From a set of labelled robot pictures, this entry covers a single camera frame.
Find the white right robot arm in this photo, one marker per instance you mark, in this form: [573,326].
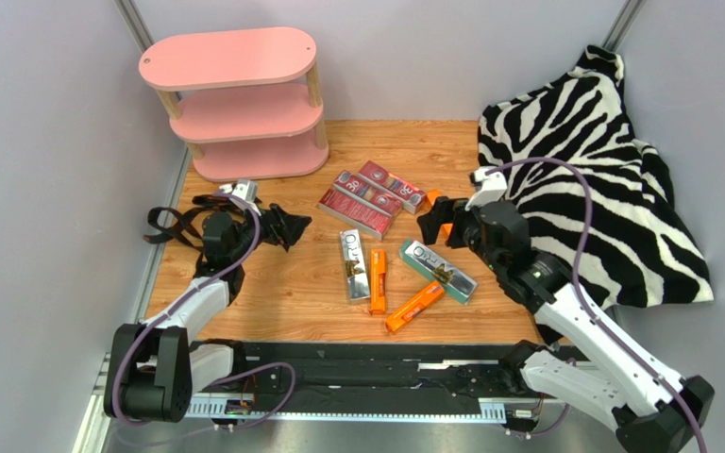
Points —
[649,406]

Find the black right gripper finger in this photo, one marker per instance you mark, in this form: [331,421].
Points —
[431,222]
[448,207]

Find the red toothpaste box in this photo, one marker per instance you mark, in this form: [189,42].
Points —
[355,213]
[407,193]
[366,193]

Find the teal silver toothpaste box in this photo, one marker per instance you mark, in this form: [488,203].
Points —
[433,267]

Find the red toothpaste box middle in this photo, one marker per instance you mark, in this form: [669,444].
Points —
[366,193]

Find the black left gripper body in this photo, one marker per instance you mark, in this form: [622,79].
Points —
[268,232]

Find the zebra print cloth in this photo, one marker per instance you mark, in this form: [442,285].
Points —
[595,195]

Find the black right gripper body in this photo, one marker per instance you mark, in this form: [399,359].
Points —
[458,222]

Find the pink three-tier shelf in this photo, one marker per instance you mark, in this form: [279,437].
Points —
[247,103]

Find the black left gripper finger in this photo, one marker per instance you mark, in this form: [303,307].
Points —
[276,213]
[291,229]

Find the orange toothpaste box upright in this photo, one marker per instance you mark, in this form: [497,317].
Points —
[378,300]

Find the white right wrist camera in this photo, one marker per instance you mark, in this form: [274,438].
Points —
[490,185]

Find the orange toothpaste box far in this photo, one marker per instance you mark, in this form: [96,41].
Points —
[432,196]

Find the red toothpaste box back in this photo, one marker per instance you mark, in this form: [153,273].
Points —
[407,193]

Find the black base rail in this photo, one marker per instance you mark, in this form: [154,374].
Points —
[377,379]

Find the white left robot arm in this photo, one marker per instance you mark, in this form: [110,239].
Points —
[180,339]

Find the orange toothpaste box diagonal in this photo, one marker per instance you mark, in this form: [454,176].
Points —
[408,311]

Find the red toothpaste box front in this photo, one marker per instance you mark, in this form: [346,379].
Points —
[355,213]

